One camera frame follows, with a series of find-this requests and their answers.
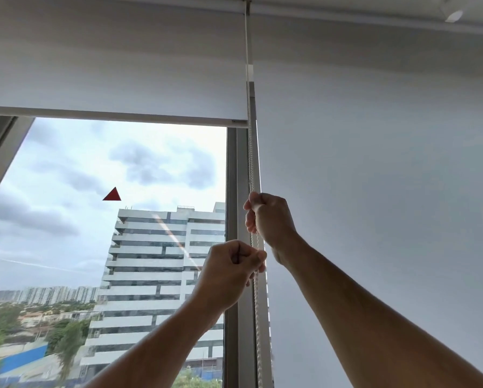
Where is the person's right hand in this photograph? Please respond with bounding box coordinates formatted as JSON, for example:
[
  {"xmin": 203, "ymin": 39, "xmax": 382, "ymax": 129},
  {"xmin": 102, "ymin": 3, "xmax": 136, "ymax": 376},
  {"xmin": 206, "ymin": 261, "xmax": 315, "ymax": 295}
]
[{"xmin": 243, "ymin": 192, "xmax": 303, "ymax": 249}]

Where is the grey window frame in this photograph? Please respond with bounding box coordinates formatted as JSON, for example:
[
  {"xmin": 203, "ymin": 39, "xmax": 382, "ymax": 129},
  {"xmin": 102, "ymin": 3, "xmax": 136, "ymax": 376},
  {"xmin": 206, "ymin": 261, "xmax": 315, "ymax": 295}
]
[{"xmin": 0, "ymin": 115, "xmax": 262, "ymax": 388}]

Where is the white ceiling sensor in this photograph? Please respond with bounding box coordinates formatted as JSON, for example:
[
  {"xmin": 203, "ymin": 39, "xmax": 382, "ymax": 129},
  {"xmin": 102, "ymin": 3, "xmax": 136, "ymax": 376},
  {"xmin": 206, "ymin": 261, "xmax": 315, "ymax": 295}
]
[{"xmin": 439, "ymin": 0, "xmax": 465, "ymax": 24}]

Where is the person's right forearm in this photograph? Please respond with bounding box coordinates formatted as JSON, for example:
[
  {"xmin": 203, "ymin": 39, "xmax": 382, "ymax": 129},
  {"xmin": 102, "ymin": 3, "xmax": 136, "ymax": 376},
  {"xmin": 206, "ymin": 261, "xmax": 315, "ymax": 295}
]
[{"xmin": 270, "ymin": 234, "xmax": 483, "ymax": 388}]

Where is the white striped tall building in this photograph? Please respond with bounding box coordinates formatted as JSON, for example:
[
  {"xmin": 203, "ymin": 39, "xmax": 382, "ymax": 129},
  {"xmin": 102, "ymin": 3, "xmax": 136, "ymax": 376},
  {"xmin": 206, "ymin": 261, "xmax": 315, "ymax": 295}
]
[{"xmin": 79, "ymin": 202, "xmax": 227, "ymax": 370}]

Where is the white roller blind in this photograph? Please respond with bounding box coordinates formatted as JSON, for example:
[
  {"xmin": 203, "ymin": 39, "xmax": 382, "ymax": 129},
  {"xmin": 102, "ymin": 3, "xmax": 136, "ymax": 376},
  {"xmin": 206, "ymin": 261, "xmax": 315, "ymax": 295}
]
[
  {"xmin": 0, "ymin": 0, "xmax": 250, "ymax": 127},
  {"xmin": 247, "ymin": 4, "xmax": 483, "ymax": 388}
]

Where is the white beaded blind chain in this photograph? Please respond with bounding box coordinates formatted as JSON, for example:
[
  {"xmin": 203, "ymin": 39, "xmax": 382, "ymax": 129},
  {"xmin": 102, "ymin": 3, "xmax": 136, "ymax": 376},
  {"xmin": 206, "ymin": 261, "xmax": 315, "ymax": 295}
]
[{"xmin": 243, "ymin": 2, "xmax": 275, "ymax": 388}]

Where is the person's left forearm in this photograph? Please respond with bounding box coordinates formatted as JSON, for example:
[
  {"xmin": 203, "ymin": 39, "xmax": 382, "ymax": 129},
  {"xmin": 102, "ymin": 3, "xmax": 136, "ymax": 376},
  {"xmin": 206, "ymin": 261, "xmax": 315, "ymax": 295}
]
[{"xmin": 83, "ymin": 297, "xmax": 226, "ymax": 388}]

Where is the person's left hand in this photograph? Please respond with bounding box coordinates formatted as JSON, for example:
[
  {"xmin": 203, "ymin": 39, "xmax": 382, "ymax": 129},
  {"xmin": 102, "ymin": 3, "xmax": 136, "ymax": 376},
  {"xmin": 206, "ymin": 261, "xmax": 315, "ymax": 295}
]
[{"xmin": 191, "ymin": 239, "xmax": 268, "ymax": 318}]

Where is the blue roofed building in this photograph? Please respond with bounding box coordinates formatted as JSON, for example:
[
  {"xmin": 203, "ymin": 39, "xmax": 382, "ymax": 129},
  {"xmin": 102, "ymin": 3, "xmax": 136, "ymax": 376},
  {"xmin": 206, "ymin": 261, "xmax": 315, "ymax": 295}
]
[{"xmin": 0, "ymin": 342, "xmax": 49, "ymax": 376}]

